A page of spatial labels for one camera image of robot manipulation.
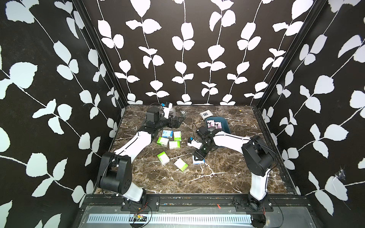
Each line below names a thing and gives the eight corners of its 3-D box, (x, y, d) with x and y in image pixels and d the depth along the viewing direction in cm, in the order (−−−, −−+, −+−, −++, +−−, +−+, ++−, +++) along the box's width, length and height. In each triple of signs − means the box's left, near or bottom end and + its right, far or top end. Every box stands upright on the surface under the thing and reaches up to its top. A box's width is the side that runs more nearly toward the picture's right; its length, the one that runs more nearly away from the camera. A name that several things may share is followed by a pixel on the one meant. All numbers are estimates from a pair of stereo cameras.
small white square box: (203, 119, 114) (204, 117, 113) (199, 114, 118) (200, 113, 116) (213, 115, 117) (213, 113, 116) (208, 110, 121) (209, 109, 119)
